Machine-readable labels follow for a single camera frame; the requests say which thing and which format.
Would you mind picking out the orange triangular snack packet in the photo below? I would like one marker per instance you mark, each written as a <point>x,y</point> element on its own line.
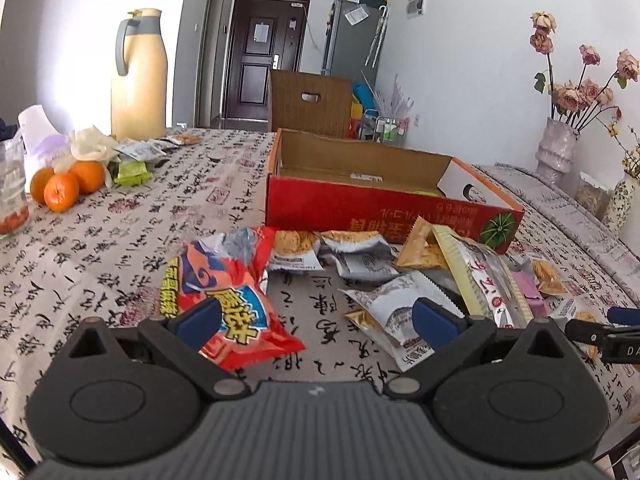
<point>420,255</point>

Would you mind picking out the orange printed flat packet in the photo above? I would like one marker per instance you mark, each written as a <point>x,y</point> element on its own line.
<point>186,139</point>

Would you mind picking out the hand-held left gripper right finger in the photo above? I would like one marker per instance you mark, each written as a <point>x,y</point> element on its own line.
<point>435,322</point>

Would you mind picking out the grey-white noodle snack packet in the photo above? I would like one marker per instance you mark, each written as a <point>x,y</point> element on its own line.
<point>292,255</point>

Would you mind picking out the red cardboard box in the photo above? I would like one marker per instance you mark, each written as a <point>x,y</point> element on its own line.
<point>350,205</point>

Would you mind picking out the grey patterned cloth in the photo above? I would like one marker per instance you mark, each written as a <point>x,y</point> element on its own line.
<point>565,220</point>

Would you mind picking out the metal rack cart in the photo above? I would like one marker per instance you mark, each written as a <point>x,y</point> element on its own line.
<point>382,132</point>

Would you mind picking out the large grey-white snack packet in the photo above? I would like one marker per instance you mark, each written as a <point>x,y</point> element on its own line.
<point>390,300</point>

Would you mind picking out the yellow dried flowers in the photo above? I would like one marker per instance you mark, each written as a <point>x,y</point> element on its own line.
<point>634,162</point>

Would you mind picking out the dried pink rose bouquet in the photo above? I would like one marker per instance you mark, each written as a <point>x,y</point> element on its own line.
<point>570,97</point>

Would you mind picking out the pink textured vase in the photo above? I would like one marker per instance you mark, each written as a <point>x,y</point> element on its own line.
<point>555,155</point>

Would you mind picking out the pale dried plant bunch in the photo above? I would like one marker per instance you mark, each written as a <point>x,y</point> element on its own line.
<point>400,100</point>

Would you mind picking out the dark brown entrance door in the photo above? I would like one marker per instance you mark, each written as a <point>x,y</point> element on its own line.
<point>260,70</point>

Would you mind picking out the dark cloth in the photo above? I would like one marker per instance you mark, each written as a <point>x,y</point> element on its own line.
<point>7,131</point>

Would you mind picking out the yellow bag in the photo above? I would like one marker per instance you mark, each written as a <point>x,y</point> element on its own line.
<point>355,110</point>

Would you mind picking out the grey side door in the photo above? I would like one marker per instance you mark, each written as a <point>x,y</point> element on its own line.
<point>207,60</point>

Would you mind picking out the small patterned vase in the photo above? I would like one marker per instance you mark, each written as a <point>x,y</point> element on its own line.
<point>620,205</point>

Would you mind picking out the red snack bag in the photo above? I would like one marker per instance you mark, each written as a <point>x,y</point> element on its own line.
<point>235,280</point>

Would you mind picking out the white folded umbrella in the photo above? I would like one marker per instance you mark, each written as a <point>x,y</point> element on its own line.
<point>378,35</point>

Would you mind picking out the white grey snack packet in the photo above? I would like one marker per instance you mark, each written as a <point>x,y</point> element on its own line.
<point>142,150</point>

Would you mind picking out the glass cup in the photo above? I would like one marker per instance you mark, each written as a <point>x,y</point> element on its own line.
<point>11,185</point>

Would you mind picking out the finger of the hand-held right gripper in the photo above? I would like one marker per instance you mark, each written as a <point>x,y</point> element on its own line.
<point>585,331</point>
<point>625,316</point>

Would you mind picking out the small orange snack packet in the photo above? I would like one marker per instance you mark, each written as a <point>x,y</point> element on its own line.
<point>547,277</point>

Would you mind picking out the blue plastic item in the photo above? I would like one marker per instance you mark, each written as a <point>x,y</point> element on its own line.
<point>362,95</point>

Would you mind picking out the brown wooden chair back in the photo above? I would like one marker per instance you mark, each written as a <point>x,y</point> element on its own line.
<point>310,105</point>

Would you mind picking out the white orange snack packet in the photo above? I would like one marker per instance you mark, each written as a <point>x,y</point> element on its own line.
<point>567,308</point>

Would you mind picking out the paper sheet on refrigerator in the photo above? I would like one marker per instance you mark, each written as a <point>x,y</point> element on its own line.
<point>356,15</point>

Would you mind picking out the yellow thermos jug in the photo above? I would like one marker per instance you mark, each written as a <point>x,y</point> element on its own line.
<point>140,85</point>

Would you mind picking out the grey refrigerator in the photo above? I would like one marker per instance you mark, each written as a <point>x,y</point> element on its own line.
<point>350,50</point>

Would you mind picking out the pink snack packet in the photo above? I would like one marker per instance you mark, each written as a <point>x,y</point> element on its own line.
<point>530,292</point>

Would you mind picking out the glass jar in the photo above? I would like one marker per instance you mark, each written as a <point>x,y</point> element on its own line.
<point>592,200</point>

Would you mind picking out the green snack packet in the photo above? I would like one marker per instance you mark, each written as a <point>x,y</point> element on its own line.
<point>430,194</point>
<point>132,172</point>

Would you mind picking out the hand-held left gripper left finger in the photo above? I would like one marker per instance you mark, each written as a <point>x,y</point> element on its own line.
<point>197,320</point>

